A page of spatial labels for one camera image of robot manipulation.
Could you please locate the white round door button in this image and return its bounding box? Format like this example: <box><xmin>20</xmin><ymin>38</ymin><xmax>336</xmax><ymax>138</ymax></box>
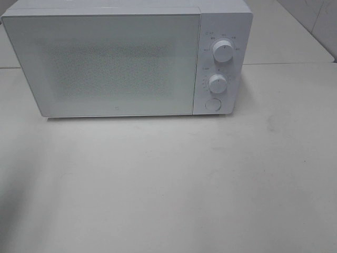
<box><xmin>205</xmin><ymin>99</ymin><xmax>221</xmax><ymax>112</ymax></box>

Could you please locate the white timer knob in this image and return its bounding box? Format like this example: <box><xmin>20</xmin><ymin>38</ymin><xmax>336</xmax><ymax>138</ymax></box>
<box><xmin>208</xmin><ymin>74</ymin><xmax>227</xmax><ymax>94</ymax></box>

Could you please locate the white microwave door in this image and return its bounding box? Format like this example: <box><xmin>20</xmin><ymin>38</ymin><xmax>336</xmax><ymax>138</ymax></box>
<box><xmin>3</xmin><ymin>14</ymin><xmax>200</xmax><ymax>118</ymax></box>

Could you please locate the white microwave oven body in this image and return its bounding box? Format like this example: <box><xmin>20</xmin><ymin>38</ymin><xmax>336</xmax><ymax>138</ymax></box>
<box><xmin>1</xmin><ymin>1</ymin><xmax>253</xmax><ymax>116</ymax></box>

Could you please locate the white upper power knob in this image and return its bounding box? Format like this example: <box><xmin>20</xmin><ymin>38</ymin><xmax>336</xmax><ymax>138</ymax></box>
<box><xmin>212</xmin><ymin>38</ymin><xmax>234</xmax><ymax>63</ymax></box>

